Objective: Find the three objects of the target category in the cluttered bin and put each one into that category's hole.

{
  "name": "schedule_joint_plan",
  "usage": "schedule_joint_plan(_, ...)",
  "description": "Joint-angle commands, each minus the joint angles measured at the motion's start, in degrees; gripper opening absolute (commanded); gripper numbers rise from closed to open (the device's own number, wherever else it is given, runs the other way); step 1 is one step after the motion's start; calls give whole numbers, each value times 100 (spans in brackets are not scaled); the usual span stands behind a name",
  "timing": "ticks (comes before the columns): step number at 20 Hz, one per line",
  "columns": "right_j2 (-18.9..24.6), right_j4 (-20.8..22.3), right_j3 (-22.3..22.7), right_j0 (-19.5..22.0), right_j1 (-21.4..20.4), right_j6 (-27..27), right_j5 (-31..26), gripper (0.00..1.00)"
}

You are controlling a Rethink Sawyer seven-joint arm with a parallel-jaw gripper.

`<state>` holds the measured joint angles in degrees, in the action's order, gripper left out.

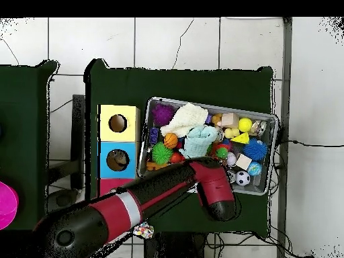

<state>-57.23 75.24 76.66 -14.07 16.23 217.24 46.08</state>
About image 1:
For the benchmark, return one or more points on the blue spiky ball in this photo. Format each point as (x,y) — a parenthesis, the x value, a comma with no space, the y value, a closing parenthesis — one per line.
(255,149)

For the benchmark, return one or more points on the yellow ball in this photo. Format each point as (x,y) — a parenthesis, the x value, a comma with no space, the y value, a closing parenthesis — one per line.
(245,124)

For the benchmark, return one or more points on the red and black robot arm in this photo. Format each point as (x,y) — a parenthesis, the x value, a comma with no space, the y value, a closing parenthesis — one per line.
(121,212)

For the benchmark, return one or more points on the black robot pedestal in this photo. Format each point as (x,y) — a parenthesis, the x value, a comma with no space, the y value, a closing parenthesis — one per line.
(174,247)

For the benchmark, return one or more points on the mint green cloth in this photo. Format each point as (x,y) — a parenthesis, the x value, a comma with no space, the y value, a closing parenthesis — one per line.
(199,142)

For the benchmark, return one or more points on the orange toy basketball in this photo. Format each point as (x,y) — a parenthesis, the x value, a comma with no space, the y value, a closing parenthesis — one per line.
(170,140)

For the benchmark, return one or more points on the wooden box with three holes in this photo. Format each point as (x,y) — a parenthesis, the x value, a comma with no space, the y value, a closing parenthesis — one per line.
(129,129)

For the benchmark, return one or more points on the colourful packet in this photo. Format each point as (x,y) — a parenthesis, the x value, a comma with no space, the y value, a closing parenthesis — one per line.
(143,230)

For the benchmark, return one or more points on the grey metal bar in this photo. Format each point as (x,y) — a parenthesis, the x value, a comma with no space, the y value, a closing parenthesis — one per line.
(285,80)

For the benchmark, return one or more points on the blue globe ball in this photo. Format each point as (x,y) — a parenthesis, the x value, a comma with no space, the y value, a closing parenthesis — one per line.
(254,168)

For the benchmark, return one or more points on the dark green tablecloth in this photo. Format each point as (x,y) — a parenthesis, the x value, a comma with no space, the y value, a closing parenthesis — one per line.
(174,83)
(24,121)

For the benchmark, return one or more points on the black upright panel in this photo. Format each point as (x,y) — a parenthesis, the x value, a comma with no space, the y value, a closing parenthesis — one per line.
(78,134)

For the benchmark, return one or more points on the large green spiky ball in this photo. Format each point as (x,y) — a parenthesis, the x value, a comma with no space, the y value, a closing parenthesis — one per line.
(161,153)

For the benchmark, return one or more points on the black and white football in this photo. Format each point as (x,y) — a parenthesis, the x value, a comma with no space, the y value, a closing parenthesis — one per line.
(242,178)

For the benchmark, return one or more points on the cream white cloth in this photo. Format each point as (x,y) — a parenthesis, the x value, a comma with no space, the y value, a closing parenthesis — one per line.
(185,118)

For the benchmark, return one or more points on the magenta plastic bowl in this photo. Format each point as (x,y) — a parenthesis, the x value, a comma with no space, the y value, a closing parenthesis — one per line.
(6,204)

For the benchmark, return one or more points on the purple rubber toy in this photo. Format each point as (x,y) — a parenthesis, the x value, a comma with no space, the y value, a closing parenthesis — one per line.
(162,114)

